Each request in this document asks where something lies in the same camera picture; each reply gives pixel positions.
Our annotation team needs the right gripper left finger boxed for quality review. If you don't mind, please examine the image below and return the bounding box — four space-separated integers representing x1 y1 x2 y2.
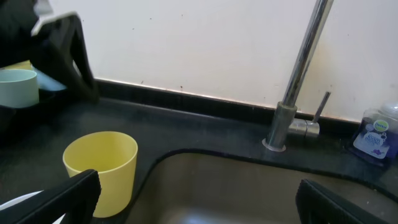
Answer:
0 169 102 224

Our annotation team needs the yellow cup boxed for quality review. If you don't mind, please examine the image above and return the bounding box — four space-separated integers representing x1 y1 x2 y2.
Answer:
2 60 34 71
62 130 139 218

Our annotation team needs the blue cup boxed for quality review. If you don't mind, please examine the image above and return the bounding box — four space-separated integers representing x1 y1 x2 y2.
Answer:
33 67 68 93

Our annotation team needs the steel tap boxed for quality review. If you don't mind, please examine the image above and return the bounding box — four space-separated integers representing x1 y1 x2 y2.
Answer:
262 0 335 152

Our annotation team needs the steel sink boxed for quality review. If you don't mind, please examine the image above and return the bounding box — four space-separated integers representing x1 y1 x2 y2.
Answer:
124 149 398 224

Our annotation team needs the white cup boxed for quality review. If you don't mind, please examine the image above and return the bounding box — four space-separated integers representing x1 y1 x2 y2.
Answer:
0 190 67 224

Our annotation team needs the blue soap bottle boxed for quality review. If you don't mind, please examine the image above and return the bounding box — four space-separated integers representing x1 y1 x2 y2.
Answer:
347 101 398 169

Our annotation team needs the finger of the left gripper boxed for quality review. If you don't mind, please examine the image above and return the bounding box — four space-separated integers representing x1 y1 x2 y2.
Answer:
30 12 100 104

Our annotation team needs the green cup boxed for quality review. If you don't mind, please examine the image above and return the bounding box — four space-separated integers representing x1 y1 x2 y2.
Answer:
0 68 40 109

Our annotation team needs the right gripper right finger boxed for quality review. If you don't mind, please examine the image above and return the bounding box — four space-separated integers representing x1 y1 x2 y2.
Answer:
295 179 389 224

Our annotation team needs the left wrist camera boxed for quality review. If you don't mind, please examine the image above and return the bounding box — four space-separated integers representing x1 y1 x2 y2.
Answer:
30 0 78 35

